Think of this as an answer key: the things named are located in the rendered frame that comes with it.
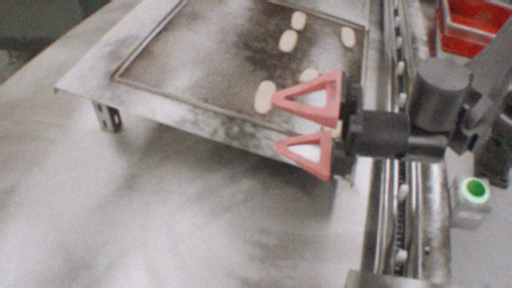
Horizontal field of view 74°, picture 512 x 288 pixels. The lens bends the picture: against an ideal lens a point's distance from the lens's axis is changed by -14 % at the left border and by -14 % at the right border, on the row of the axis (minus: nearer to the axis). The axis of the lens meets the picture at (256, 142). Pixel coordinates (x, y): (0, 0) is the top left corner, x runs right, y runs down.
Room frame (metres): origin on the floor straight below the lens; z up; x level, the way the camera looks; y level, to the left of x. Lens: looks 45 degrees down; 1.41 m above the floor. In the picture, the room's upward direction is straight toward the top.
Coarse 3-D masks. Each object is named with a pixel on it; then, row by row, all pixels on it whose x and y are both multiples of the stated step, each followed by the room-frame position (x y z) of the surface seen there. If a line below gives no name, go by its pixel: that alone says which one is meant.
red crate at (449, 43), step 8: (440, 16) 1.19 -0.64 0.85; (440, 24) 1.13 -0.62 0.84; (464, 24) 1.19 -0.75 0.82; (472, 24) 1.20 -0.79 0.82; (480, 24) 1.21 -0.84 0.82; (440, 32) 1.08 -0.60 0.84; (496, 32) 1.16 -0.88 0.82; (440, 40) 1.04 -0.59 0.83; (448, 40) 0.99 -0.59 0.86; (456, 40) 0.98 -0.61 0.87; (464, 40) 0.97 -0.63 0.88; (440, 48) 1.00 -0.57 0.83; (448, 48) 0.99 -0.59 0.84; (456, 48) 0.98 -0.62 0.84; (464, 48) 0.97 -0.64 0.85; (472, 48) 0.96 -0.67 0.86; (480, 48) 0.96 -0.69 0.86; (464, 56) 0.97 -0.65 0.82; (472, 56) 0.96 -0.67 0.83
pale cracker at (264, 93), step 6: (264, 84) 0.64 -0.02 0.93; (270, 84) 0.64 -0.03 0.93; (258, 90) 0.62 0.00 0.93; (264, 90) 0.62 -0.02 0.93; (270, 90) 0.62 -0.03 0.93; (258, 96) 0.60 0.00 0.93; (264, 96) 0.60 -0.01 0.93; (270, 96) 0.60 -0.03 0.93; (258, 102) 0.58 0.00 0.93; (264, 102) 0.58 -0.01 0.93; (270, 102) 0.59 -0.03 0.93; (258, 108) 0.57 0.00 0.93; (264, 108) 0.57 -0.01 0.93; (270, 108) 0.58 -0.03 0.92
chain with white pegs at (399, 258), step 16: (400, 64) 0.83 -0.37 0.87; (400, 80) 0.80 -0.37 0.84; (400, 96) 0.69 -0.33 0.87; (400, 176) 0.48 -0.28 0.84; (400, 192) 0.42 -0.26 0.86; (400, 208) 0.40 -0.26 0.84; (400, 224) 0.36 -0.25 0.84; (400, 240) 0.33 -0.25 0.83; (400, 256) 0.28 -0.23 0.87; (400, 272) 0.27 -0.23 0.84
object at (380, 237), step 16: (384, 0) 1.25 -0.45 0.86; (384, 16) 1.13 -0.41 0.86; (384, 32) 1.03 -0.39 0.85; (384, 48) 0.94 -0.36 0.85; (384, 96) 0.71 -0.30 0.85; (384, 160) 0.50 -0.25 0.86; (384, 176) 0.46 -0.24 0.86; (384, 192) 0.42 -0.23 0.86; (384, 208) 0.38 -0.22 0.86; (384, 224) 0.35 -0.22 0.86; (384, 240) 0.32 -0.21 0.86
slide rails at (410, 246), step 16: (400, 0) 1.29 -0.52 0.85; (400, 16) 1.15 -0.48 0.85; (400, 32) 1.04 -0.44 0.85; (416, 176) 0.47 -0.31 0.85; (416, 192) 0.43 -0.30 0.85; (416, 208) 0.39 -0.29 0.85; (416, 224) 0.36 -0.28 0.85; (416, 240) 0.32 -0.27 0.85; (384, 256) 0.30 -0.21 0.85; (416, 256) 0.29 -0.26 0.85; (384, 272) 0.27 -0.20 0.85
